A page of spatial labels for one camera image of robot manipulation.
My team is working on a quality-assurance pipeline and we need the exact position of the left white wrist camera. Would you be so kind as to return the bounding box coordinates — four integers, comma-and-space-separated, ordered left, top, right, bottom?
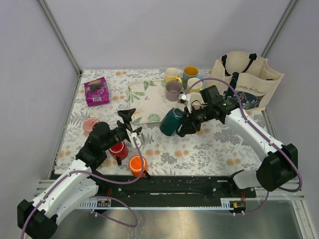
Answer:
128, 127, 145, 148

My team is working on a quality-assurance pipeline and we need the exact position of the blue floral mug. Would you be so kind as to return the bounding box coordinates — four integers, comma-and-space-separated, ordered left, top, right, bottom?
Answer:
182, 66, 203, 88

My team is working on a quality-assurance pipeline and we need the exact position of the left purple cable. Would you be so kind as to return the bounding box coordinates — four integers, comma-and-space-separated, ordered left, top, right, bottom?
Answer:
19, 136, 148, 239

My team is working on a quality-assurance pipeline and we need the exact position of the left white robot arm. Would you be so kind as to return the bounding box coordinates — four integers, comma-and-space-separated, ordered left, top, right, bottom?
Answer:
17, 109, 144, 239

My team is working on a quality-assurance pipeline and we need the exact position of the floral tablecloth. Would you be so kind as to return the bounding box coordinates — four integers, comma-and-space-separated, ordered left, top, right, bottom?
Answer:
54, 69, 261, 175

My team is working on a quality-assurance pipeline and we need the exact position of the dark green mug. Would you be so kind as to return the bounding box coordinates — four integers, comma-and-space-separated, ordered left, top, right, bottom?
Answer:
159, 108, 185, 136

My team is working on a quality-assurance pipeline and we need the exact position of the pink faceted mug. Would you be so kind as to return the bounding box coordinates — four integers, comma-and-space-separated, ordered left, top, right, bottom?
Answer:
192, 102, 201, 110

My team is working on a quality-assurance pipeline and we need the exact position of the purple snack box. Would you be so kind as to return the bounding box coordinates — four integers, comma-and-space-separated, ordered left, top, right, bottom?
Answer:
84, 77, 110, 107

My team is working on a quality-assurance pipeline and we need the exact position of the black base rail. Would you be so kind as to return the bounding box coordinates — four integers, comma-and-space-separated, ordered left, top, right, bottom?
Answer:
94, 175, 256, 201

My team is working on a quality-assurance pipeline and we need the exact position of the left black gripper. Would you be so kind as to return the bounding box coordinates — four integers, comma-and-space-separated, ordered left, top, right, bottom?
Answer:
102, 108, 142, 151

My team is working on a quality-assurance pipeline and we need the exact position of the orange mug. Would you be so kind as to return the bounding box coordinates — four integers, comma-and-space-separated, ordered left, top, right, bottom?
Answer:
129, 155, 151, 178

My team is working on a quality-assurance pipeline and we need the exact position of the beige canvas tote bag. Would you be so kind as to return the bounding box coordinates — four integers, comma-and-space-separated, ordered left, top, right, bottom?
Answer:
206, 51, 284, 111

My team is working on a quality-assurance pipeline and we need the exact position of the yellow mug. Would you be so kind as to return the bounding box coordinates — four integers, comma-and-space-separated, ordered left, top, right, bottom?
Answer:
164, 68, 182, 84

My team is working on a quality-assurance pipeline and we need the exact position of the mauve purple mug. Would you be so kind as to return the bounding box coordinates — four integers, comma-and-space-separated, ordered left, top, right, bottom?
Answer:
165, 81, 182, 102

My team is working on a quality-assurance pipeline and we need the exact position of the leaf print tray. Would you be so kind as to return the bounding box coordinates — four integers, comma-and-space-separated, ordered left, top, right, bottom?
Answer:
128, 79, 184, 124

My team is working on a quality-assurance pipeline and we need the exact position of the pink patterned mug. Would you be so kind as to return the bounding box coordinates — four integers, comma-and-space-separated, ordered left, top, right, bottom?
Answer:
83, 118, 99, 133

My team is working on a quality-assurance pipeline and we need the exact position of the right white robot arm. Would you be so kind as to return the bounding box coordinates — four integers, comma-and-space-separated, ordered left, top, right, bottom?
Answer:
176, 86, 298, 197

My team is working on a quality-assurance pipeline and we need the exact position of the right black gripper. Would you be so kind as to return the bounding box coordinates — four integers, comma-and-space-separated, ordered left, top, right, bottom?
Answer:
179, 105, 213, 136

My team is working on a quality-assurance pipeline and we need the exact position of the white cable duct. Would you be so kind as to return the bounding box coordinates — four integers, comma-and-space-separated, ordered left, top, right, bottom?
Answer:
76, 195, 246, 212

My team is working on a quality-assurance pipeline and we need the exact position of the light green mug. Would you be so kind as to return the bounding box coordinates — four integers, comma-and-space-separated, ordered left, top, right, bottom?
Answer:
186, 77, 204, 94

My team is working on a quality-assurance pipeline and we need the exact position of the red mug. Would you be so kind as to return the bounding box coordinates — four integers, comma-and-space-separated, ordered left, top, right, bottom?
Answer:
109, 141, 129, 165

